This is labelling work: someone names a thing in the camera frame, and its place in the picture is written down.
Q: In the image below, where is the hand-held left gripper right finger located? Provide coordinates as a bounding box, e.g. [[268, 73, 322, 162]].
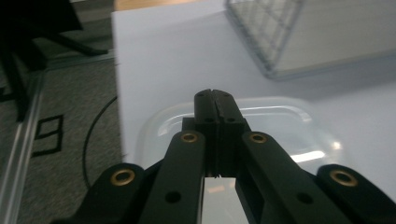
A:
[[214, 89, 252, 178]]

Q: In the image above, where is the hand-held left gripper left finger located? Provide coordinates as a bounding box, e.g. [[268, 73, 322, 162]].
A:
[[181, 88, 220, 178]]

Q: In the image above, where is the large clear storage box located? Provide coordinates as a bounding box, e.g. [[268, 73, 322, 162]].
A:
[[225, 0, 396, 81]]

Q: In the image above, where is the wooden board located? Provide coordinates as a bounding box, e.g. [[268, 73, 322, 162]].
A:
[[114, 0, 206, 12]]

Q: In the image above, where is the black stand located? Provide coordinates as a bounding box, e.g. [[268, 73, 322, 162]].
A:
[[0, 0, 109, 122]]

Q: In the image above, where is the black cable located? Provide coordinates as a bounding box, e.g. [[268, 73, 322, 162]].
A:
[[81, 95, 120, 189]]

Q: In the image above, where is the metal rail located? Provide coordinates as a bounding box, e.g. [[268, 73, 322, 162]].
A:
[[0, 69, 49, 224]]

